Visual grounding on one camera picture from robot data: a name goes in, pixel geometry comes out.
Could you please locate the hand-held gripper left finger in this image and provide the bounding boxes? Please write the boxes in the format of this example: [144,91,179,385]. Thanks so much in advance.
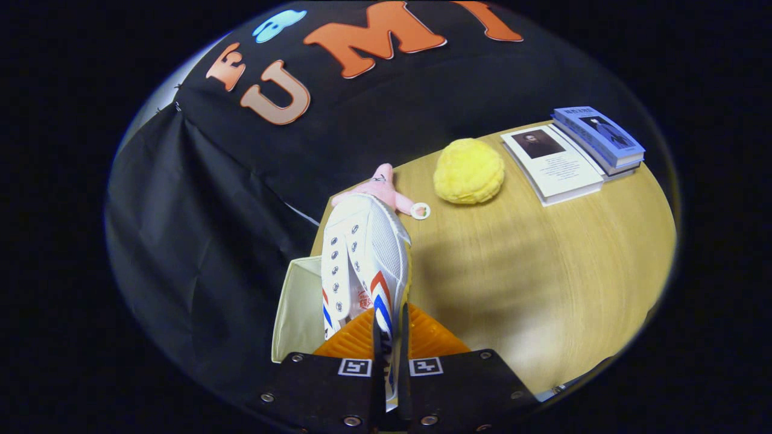
[248,304,387,434]

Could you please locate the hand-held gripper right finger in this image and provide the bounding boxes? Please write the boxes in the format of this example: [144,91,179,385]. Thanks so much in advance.
[396,303,539,434]

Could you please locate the white canvas shoe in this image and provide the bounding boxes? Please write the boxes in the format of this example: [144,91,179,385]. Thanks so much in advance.
[321,193,414,414]

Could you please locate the plain black curtain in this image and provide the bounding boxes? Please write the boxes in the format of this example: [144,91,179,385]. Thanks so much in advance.
[106,105,321,389]

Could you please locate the pink starfish plush toy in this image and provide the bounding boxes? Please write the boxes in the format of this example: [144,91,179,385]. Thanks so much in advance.
[331,163,431,221]

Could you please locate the yellow round plush toy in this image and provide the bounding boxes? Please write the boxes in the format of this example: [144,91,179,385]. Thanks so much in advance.
[433,138,506,206]

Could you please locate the white portrait book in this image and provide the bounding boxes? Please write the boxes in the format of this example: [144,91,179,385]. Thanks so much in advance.
[501,125,605,207]

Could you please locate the blue portrait book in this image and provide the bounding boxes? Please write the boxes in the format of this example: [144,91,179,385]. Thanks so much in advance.
[551,106,646,181]

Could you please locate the black backdrop cloth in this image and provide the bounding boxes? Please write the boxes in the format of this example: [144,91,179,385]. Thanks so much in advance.
[175,0,670,227]

